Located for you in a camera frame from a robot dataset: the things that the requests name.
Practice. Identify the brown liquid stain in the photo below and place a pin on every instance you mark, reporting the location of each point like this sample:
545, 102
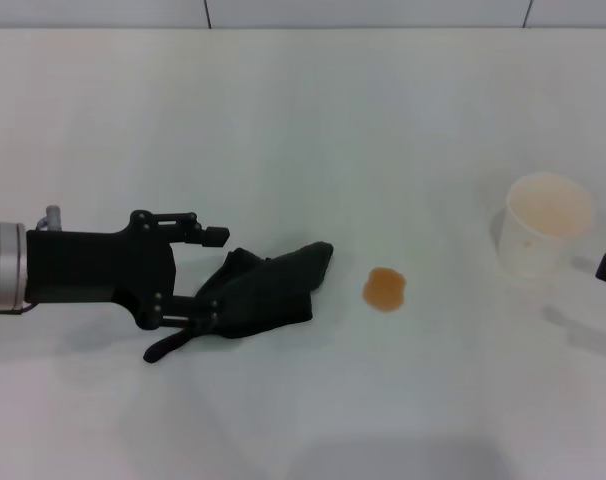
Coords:
385, 290

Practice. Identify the white paper cup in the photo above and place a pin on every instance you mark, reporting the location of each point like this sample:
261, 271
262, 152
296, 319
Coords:
533, 245

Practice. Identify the dark cloth rag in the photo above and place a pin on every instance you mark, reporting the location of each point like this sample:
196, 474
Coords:
263, 290

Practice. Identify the grey left wrist connector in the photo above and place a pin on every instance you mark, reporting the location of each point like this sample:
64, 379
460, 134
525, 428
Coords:
50, 217

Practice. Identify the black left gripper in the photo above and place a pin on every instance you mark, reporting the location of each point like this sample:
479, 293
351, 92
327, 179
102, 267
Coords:
98, 265

